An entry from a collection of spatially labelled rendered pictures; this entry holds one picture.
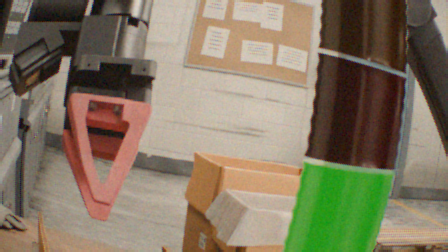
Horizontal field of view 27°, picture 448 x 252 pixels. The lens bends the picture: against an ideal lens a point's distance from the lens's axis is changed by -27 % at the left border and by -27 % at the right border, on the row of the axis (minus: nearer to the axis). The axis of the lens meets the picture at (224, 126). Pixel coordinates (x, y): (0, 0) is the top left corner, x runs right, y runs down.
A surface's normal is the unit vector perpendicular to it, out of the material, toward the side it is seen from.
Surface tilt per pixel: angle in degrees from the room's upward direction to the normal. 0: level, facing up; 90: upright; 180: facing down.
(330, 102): 76
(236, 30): 90
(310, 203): 104
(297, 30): 90
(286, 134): 90
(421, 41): 92
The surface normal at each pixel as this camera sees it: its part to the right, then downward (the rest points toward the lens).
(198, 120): 0.13, 0.07
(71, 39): -0.03, 0.88
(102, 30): 0.22, -0.46
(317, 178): -0.64, -0.32
